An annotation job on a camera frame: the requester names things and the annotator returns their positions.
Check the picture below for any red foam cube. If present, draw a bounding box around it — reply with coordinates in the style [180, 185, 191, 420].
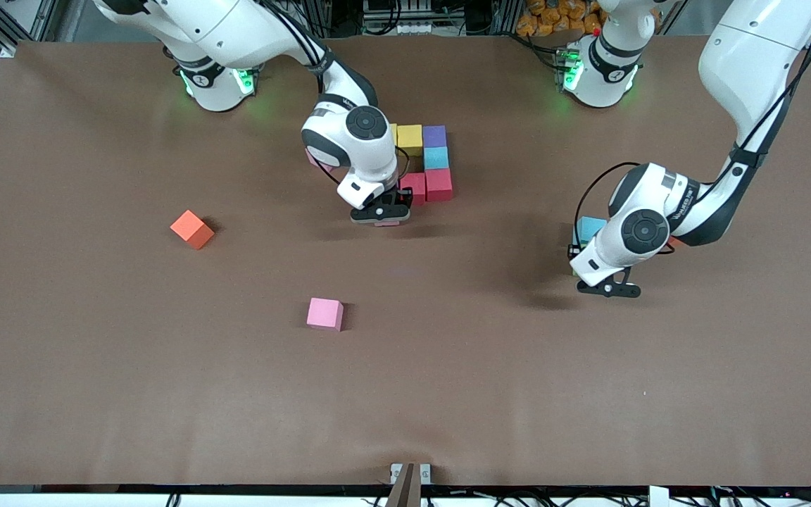
[402, 173, 427, 206]
[425, 169, 453, 202]

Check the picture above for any bag of oranges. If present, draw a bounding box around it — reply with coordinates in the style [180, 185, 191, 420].
[516, 0, 607, 37]

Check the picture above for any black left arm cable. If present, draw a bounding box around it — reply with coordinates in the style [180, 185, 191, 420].
[573, 162, 642, 246]

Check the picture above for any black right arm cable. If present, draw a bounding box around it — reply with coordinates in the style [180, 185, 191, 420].
[318, 161, 350, 205]

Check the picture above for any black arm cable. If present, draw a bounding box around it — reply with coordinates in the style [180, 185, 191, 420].
[318, 161, 350, 205]
[573, 162, 642, 246]

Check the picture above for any brown table cover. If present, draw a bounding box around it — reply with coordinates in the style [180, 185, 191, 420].
[0, 34, 811, 488]

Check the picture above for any white power strip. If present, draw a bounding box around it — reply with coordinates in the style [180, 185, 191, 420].
[365, 20, 441, 36]

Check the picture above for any metal bracket with post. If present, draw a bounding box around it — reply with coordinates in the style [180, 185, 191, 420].
[386, 463, 432, 507]

